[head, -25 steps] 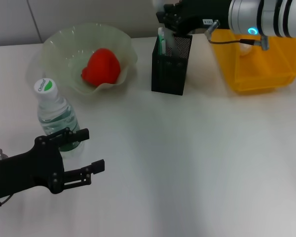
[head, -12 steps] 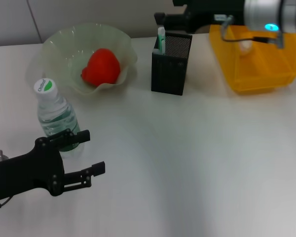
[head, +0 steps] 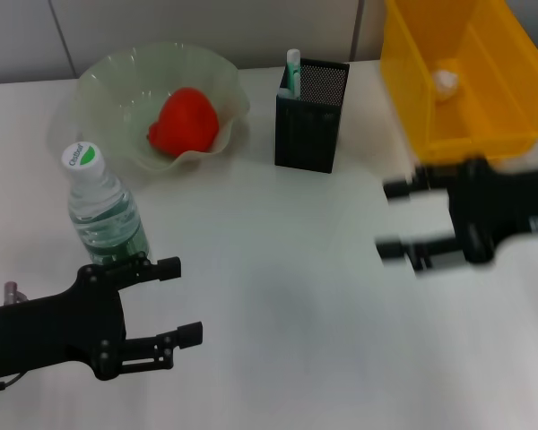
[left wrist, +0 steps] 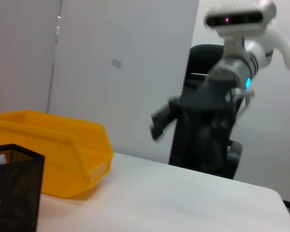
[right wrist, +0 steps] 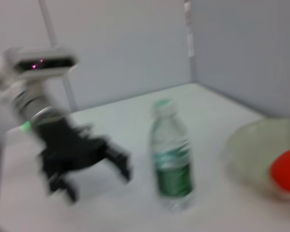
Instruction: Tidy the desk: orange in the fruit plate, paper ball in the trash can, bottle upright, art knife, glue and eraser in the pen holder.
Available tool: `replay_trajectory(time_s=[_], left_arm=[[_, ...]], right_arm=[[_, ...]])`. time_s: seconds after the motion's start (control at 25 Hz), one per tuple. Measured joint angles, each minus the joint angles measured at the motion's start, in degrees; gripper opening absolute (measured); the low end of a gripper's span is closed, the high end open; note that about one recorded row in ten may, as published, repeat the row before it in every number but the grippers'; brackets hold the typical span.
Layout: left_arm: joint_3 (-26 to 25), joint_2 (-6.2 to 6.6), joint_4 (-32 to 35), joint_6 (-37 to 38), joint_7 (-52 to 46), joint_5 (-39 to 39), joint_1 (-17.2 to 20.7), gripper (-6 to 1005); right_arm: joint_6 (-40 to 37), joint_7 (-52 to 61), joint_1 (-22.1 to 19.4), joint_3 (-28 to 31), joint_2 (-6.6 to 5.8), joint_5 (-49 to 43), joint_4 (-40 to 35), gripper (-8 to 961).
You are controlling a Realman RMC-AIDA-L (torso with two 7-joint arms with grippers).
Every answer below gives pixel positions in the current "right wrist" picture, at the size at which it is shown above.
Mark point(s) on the left wrist camera housing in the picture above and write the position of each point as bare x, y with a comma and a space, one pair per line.
41, 61

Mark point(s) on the pale green glass fruit bowl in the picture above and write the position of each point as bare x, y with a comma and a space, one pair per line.
256, 149

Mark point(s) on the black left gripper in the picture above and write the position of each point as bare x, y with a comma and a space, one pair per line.
70, 149

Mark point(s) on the red-orange fruit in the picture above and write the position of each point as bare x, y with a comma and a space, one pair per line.
286, 170

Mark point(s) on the clear green-label water bottle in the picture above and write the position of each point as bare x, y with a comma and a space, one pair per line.
171, 157

